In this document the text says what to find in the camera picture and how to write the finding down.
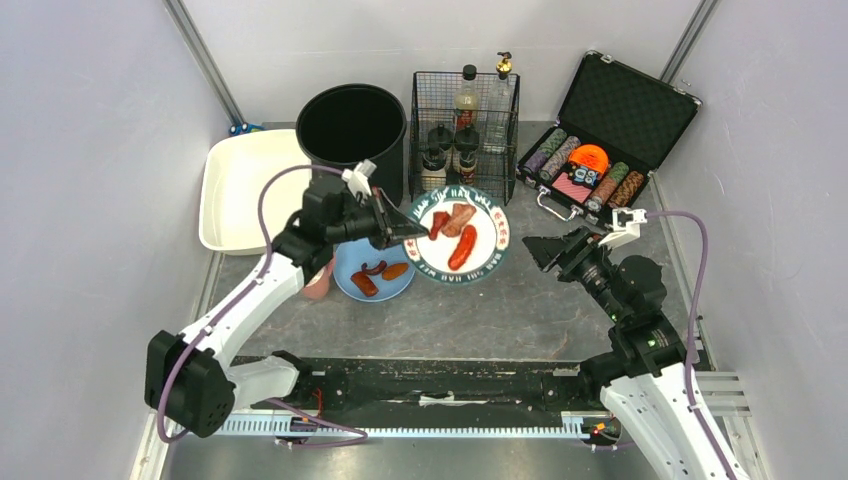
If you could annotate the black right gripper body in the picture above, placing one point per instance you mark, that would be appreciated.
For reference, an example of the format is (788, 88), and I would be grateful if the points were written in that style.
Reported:
(572, 253)

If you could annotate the brown poker chip roll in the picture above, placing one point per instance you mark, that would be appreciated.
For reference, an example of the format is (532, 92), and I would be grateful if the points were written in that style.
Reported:
(626, 190)

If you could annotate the pink handled cream mug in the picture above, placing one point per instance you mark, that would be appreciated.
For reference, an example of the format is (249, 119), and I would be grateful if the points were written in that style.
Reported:
(318, 287)

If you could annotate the pink card deck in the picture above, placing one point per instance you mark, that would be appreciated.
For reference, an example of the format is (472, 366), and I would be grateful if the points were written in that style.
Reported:
(576, 192)

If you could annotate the orange nugget toy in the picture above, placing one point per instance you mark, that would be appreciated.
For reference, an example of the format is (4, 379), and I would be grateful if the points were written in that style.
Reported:
(394, 271)

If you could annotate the pink poker chip roll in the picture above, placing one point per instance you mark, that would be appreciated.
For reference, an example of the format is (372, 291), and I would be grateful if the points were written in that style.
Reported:
(560, 156)

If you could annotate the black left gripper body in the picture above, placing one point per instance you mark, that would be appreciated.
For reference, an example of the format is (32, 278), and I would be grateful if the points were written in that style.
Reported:
(380, 218)

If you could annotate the blue toy car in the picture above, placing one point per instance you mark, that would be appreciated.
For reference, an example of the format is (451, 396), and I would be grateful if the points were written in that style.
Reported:
(244, 128)

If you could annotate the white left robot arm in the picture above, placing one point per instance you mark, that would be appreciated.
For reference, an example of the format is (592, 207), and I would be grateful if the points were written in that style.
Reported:
(190, 377)

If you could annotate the black poker chip case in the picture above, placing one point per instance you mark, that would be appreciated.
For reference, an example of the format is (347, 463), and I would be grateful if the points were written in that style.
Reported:
(635, 118)

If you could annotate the red drumstick toy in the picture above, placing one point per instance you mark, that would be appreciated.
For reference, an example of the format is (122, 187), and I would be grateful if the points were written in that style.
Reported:
(439, 220)

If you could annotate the sauce bottle red label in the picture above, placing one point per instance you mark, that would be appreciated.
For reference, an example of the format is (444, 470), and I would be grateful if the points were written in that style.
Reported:
(466, 99)

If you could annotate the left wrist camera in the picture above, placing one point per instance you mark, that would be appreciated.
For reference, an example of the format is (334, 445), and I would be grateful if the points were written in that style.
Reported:
(361, 175)

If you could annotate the blue plate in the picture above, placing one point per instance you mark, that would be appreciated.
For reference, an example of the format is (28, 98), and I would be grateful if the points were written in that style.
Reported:
(349, 258)

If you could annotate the spice jar black lid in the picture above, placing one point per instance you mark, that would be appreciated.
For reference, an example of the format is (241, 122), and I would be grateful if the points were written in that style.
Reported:
(440, 137)
(433, 173)
(466, 141)

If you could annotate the small dark spice jar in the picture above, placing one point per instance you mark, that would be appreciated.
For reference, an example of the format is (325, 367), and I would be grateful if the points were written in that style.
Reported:
(467, 164)

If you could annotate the brown steak piece toy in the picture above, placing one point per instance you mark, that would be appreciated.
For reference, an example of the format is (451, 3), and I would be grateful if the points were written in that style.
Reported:
(461, 214)

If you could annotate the white patterned rim plate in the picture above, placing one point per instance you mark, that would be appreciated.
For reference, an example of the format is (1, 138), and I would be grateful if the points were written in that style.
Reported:
(430, 258)

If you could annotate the red-brown meat roll toy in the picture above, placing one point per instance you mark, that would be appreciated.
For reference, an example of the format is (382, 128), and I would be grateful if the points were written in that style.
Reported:
(365, 284)

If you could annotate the black wire basket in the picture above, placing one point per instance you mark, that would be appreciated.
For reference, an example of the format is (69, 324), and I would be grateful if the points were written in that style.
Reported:
(432, 103)

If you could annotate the black trash bin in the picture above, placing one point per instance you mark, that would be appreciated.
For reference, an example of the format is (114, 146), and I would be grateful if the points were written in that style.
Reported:
(349, 123)

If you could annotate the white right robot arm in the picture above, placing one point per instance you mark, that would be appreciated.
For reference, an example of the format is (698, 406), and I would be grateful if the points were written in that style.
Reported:
(647, 379)

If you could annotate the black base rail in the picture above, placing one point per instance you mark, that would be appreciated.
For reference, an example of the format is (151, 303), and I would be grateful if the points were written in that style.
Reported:
(444, 393)

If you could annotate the green brown chip roll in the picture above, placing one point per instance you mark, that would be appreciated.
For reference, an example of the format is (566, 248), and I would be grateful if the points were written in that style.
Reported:
(607, 186)

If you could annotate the clear bottle gold pump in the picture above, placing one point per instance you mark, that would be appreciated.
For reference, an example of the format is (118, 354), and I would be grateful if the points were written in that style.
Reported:
(498, 107)

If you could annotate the orange round toy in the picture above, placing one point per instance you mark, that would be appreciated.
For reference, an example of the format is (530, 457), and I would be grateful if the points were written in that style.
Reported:
(591, 156)

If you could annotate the green poker chip roll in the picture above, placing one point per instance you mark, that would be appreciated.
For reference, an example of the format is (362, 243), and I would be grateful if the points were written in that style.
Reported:
(544, 151)

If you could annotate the red sausage toy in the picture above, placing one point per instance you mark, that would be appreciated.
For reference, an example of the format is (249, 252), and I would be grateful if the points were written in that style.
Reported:
(464, 248)

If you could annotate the brown octopus tentacle toy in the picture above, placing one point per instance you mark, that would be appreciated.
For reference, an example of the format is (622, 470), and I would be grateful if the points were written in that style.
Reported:
(374, 270)

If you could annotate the white rectangular basin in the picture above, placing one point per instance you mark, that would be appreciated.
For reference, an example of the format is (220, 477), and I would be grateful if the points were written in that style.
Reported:
(235, 173)

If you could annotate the blue dice box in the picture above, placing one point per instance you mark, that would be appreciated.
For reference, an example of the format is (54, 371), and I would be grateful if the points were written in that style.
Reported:
(585, 176)

